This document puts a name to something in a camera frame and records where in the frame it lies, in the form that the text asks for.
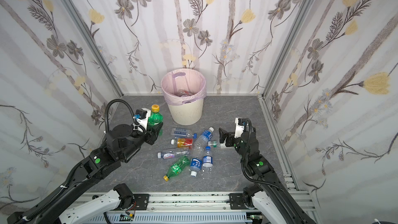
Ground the tall clear bottle blue label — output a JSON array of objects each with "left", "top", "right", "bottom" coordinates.
[{"left": 192, "top": 127, "right": 214, "bottom": 159}]

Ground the clear bottle blue cap flat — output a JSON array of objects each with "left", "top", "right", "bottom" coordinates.
[{"left": 171, "top": 128, "right": 197, "bottom": 139}]

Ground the clear bottle purple label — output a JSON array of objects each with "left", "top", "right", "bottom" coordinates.
[{"left": 157, "top": 148, "right": 190, "bottom": 159}]

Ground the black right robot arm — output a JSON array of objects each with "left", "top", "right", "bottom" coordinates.
[{"left": 219, "top": 118, "right": 315, "bottom": 224}]

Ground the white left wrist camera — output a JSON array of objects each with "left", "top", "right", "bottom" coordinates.
[{"left": 133, "top": 108, "right": 151, "bottom": 134}]

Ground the clear bottle green cap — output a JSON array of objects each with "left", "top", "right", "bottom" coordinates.
[{"left": 208, "top": 140, "right": 230, "bottom": 149}]

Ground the orange red drink bottle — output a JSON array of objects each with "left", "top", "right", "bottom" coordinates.
[{"left": 171, "top": 138, "right": 193, "bottom": 149}]

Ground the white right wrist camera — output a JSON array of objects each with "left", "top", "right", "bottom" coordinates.
[{"left": 234, "top": 118, "right": 246, "bottom": 139}]

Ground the pink bin liner bag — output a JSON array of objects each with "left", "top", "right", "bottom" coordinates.
[{"left": 161, "top": 68, "right": 207, "bottom": 106}]

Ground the cream plastic waste bin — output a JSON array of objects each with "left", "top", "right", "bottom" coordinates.
[{"left": 167, "top": 99, "right": 204, "bottom": 125}]

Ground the clear bottle blue cap upright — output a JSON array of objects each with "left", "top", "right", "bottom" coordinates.
[{"left": 202, "top": 146, "right": 214, "bottom": 175}]

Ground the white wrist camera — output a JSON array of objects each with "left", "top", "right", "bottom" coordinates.
[
  {"left": 234, "top": 118, "right": 246, "bottom": 139},
  {"left": 133, "top": 108, "right": 151, "bottom": 134}
]

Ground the green bottle yellow cap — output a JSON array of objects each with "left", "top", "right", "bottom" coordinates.
[{"left": 176, "top": 89, "right": 195, "bottom": 97}]

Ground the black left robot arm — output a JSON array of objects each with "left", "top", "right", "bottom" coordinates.
[{"left": 7, "top": 99, "right": 163, "bottom": 224}]

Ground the white cable duct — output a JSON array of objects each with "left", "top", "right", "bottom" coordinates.
[{"left": 107, "top": 212, "right": 253, "bottom": 224}]

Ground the clear bottle white cap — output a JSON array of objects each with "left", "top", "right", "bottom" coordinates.
[{"left": 190, "top": 155, "right": 202, "bottom": 177}]

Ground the aluminium mounting rail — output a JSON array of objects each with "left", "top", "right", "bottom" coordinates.
[{"left": 70, "top": 191, "right": 316, "bottom": 215}]

